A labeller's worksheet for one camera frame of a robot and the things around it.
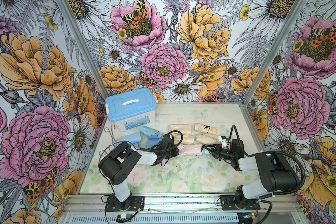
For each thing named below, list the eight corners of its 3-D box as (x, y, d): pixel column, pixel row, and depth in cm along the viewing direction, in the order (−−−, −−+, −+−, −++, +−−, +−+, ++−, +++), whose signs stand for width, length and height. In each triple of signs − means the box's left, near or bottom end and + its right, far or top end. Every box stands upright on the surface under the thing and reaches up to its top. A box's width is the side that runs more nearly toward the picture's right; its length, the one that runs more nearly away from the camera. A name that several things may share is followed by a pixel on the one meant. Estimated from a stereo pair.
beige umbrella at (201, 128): (193, 132, 106) (194, 128, 103) (194, 126, 110) (194, 122, 107) (215, 135, 104) (217, 132, 101) (215, 129, 108) (217, 126, 104)
